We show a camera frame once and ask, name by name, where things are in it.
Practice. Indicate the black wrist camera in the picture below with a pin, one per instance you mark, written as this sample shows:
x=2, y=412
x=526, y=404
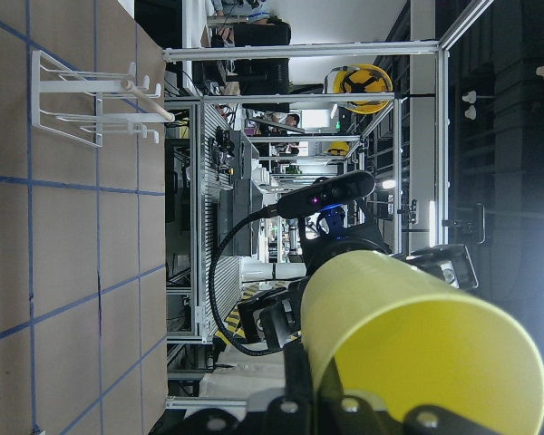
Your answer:
x=307, y=201

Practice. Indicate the white wire cup rack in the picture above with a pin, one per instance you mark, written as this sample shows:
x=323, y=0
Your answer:
x=89, y=106

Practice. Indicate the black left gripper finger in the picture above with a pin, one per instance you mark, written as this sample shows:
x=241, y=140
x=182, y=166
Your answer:
x=431, y=420

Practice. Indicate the yellow hard hat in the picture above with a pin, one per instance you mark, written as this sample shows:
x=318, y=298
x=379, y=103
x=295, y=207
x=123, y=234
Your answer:
x=360, y=78

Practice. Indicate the yellow plastic cup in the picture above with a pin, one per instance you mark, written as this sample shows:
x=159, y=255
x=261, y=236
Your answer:
x=410, y=339

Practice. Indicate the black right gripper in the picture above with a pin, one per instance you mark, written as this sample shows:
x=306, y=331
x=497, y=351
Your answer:
x=273, y=316

